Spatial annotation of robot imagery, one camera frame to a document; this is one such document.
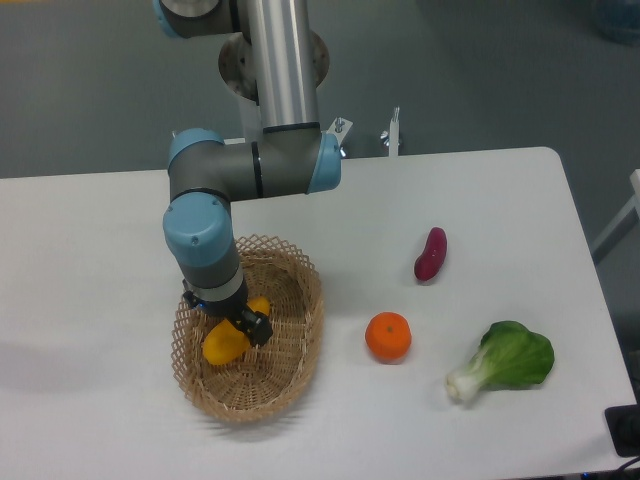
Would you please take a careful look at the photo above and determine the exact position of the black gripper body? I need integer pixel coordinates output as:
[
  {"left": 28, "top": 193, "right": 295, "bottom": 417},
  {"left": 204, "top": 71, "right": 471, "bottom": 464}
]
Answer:
[{"left": 201, "top": 292, "right": 248, "bottom": 324}]

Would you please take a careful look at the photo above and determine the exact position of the yellow mango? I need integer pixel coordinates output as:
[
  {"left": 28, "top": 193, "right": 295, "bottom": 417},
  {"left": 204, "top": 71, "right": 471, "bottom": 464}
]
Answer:
[{"left": 202, "top": 296, "right": 273, "bottom": 366}]

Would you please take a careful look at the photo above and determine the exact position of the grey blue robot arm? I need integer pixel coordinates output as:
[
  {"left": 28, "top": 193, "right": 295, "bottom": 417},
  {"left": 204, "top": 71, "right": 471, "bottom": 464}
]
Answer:
[{"left": 153, "top": 1, "right": 341, "bottom": 346}]

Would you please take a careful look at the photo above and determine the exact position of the woven wicker basket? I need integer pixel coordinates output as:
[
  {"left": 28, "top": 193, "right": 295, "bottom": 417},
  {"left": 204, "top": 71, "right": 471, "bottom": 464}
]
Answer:
[{"left": 171, "top": 235, "right": 324, "bottom": 422}]

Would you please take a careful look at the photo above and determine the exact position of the orange tangerine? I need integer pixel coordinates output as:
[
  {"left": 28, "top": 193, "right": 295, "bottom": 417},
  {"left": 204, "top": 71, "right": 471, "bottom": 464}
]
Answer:
[{"left": 365, "top": 312, "right": 412, "bottom": 362}]

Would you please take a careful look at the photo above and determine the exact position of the purple sweet potato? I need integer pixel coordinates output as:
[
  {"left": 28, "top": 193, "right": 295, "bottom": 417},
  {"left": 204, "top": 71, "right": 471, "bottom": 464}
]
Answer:
[{"left": 414, "top": 227, "right": 448, "bottom": 282}]

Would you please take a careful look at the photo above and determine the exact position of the green bok choy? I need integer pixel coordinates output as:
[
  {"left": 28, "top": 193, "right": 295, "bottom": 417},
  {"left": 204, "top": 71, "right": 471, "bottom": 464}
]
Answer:
[{"left": 445, "top": 320, "right": 555, "bottom": 402}]

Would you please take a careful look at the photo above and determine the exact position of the black device at table edge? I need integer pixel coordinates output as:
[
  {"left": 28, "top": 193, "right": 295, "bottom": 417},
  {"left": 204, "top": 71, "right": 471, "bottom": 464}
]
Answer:
[{"left": 604, "top": 404, "right": 640, "bottom": 458}]

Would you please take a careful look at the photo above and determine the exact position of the white metal frame bracket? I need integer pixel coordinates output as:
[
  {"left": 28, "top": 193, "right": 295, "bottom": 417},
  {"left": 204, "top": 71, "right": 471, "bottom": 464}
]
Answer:
[{"left": 380, "top": 106, "right": 401, "bottom": 157}]

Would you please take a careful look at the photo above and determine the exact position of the white post at right edge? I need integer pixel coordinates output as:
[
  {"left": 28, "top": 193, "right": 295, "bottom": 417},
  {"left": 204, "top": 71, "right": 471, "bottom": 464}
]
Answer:
[{"left": 590, "top": 169, "right": 639, "bottom": 265}]

